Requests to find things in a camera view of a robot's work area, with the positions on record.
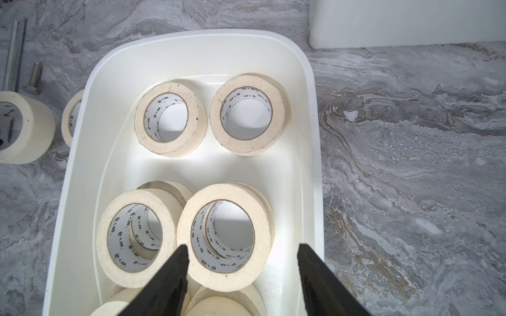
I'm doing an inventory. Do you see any cream masking tape roll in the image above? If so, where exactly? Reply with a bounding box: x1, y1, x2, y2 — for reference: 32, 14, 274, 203
209, 75, 285, 157
96, 188, 183, 288
184, 285, 267, 315
137, 180, 194, 209
134, 82, 207, 157
92, 285, 191, 315
1, 91, 55, 165
177, 182, 275, 292
61, 90, 84, 147

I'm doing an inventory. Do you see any white plastic storage tray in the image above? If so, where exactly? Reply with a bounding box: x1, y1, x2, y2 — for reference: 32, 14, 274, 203
43, 29, 324, 315

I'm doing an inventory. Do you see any brown lidded storage box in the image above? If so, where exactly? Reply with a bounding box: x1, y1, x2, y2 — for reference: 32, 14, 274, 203
309, 1, 505, 49

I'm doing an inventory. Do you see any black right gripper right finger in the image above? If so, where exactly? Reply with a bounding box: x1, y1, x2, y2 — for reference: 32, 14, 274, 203
297, 244, 370, 316

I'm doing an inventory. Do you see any steel hex bolt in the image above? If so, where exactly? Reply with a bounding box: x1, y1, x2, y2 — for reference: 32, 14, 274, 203
23, 63, 43, 95

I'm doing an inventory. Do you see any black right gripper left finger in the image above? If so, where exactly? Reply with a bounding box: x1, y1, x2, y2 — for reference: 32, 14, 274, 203
119, 245, 189, 316

